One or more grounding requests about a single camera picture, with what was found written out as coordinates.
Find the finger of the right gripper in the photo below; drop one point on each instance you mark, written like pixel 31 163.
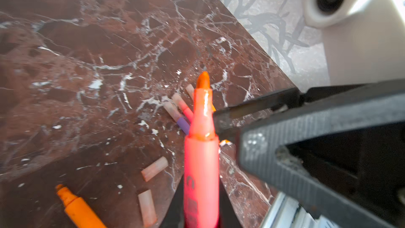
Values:
pixel 223 118
pixel 342 157

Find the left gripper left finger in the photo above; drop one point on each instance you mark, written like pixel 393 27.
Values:
pixel 174 217

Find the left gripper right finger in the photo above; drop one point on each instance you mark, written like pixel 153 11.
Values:
pixel 227 215

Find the purple highlighter pen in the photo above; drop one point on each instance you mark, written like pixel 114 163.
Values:
pixel 177 117

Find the pink highlighter pen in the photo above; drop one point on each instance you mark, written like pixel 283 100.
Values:
pixel 201 174
pixel 181 104

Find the translucent pen cap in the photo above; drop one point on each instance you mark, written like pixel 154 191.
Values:
pixel 147 208
pixel 155 168

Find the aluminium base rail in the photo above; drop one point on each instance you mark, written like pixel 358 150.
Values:
pixel 286 212

